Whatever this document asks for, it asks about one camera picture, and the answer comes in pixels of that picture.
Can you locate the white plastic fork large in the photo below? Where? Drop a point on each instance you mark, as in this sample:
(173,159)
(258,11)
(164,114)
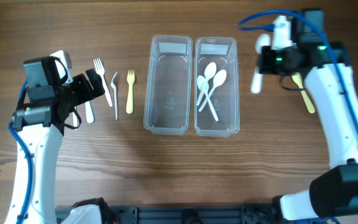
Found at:
(100,70)

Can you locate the white plastic spoon slim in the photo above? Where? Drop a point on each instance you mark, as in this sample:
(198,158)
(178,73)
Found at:
(209,73)

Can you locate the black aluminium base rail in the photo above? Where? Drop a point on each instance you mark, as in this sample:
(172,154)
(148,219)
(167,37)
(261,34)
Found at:
(262,213)

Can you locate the white plastic spoon thick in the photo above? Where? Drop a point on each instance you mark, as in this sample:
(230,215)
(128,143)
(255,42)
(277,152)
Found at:
(257,79)

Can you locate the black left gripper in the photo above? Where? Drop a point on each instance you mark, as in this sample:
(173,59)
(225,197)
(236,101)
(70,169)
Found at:
(84,86)

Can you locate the clear plastic container left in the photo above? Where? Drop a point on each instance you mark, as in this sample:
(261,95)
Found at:
(167,101)

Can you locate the white plastic fork curved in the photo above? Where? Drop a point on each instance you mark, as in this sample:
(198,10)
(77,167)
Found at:
(113,85)

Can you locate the clear plastic container right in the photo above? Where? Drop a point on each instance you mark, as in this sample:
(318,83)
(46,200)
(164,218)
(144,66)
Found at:
(225,97)

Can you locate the white fork under gripper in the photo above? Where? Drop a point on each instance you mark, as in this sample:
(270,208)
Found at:
(75,120)

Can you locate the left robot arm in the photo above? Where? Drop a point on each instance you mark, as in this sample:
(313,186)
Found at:
(33,199)

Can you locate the white fork thick handle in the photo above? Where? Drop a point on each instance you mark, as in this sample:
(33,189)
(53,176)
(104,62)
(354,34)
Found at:
(89,112)

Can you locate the yellow plastic fork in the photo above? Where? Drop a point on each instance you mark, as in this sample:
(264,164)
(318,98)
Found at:
(130,81)

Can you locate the clear plastic container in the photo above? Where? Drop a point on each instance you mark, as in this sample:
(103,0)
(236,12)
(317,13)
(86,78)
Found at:
(167,101)
(225,97)

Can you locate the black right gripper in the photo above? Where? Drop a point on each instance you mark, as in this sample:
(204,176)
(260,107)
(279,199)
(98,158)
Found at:
(265,60)

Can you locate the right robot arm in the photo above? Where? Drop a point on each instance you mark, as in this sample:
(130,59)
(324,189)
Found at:
(295,43)

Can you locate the yellow plastic spoon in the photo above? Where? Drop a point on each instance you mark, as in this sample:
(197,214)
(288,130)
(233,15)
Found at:
(299,82)

